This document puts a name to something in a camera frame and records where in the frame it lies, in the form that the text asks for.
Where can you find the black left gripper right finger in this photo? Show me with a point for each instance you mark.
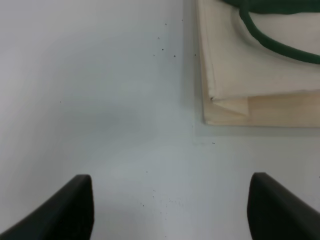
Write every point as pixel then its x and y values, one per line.
pixel 275 213

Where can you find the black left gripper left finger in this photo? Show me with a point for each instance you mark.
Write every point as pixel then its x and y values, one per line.
pixel 68 215

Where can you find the cream linen bag green handles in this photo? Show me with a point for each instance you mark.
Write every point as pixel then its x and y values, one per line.
pixel 245 84

